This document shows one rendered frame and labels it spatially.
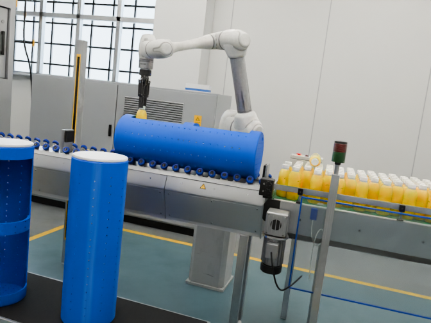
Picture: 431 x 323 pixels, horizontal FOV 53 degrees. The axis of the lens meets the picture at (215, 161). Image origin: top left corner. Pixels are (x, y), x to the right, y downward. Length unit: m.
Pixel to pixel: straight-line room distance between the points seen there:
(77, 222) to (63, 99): 2.83
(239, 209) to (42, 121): 3.14
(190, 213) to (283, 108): 2.93
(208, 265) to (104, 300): 1.09
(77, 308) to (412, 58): 4.23
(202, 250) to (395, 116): 2.90
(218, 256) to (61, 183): 1.22
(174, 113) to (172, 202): 1.82
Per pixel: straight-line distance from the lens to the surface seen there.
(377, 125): 5.20
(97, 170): 2.15
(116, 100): 4.58
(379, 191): 2.37
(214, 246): 3.20
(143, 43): 2.69
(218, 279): 3.27
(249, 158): 2.39
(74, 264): 2.33
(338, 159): 2.09
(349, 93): 5.20
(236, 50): 2.84
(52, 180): 2.97
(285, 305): 3.03
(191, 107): 4.21
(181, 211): 2.60
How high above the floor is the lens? 1.38
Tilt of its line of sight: 8 degrees down
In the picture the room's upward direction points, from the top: 7 degrees clockwise
